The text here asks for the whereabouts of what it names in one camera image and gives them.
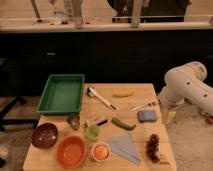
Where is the blue sponge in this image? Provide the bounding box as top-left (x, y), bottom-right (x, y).
top-left (138, 110), bottom-right (157, 122)

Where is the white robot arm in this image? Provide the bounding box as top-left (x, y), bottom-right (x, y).
top-left (158, 61), bottom-right (213, 124)

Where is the orange red bowl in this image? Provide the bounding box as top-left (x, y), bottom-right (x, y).
top-left (56, 135), bottom-right (88, 169)

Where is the dark purple bowl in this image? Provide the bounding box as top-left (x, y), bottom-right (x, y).
top-left (31, 123), bottom-right (58, 149)

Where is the white pen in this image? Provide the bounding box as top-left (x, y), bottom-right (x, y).
top-left (131, 101), bottom-right (158, 111)

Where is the bunch of dark grapes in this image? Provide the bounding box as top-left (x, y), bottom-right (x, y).
top-left (146, 134), bottom-right (160, 163)

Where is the green pepper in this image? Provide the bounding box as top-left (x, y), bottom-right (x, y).
top-left (111, 117), bottom-right (136, 131)

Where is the grey blue folded cloth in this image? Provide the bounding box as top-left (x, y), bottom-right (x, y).
top-left (107, 134), bottom-right (141, 165)

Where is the yellow banana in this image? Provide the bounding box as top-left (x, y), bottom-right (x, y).
top-left (113, 91), bottom-right (135, 98)

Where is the white black marker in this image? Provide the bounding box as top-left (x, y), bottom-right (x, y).
top-left (85, 117), bottom-right (108, 127)

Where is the small cup with orange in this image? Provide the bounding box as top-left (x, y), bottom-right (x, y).
top-left (91, 142), bottom-right (110, 162)

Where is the light green cup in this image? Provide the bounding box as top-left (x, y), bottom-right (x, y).
top-left (84, 124), bottom-right (100, 141)

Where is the brown avocado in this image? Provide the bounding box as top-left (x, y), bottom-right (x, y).
top-left (67, 116), bottom-right (80, 130)

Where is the green plastic tray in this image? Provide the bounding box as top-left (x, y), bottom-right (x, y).
top-left (37, 74), bottom-right (85, 116)

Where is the black office chair base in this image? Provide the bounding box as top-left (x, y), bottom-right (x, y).
top-left (0, 58), bottom-right (38, 132)

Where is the white handled brush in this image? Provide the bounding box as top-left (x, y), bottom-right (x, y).
top-left (87, 86), bottom-right (117, 111)

